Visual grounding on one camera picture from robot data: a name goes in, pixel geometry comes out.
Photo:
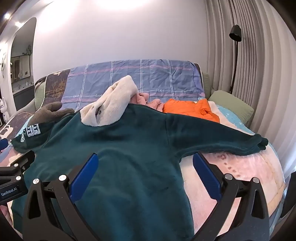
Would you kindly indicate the beige pleated curtain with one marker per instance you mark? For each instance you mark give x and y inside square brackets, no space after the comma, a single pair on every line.
[261,69]

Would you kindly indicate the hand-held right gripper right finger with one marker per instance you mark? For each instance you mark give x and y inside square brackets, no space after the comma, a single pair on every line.
[204,171]

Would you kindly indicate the light blue blanket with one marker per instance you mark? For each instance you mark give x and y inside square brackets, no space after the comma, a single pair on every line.
[233,121]

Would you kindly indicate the arched wall niche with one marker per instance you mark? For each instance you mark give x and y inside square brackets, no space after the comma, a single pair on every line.
[22,64]

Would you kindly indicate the green headboard cushion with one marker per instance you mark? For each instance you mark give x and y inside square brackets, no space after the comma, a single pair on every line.
[206,84]

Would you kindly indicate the large green pillow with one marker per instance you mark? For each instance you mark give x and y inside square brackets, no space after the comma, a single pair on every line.
[233,104]

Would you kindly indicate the black floor lamp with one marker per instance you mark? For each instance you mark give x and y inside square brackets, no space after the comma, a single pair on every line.
[235,46]

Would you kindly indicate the small green cushion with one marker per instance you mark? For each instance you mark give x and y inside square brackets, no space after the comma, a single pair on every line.
[39,97]

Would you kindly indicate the tree print cover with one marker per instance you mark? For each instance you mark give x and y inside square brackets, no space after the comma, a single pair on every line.
[56,84]

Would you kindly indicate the white cat figurine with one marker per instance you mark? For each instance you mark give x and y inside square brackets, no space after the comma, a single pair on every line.
[2,107]

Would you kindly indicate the pink fleece blanket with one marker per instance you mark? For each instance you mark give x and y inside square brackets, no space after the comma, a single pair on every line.
[242,166]

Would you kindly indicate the orange folded jacket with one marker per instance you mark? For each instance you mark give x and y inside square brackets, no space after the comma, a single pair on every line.
[189,110]

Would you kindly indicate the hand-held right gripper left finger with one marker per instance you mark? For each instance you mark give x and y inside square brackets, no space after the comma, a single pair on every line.
[85,171]

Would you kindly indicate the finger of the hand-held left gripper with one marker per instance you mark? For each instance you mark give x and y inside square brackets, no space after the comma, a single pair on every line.
[4,144]
[18,164]

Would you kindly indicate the teal fleece hooded sweater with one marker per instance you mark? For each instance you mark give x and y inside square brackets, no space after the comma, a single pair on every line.
[127,148]

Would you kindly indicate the pink folded garment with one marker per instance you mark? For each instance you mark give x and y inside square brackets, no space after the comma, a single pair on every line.
[148,102]

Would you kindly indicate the blue plaid sheet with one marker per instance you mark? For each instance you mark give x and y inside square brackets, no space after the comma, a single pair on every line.
[143,76]

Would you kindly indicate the grey-brown plush cloth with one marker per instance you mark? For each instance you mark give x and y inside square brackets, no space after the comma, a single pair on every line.
[49,113]

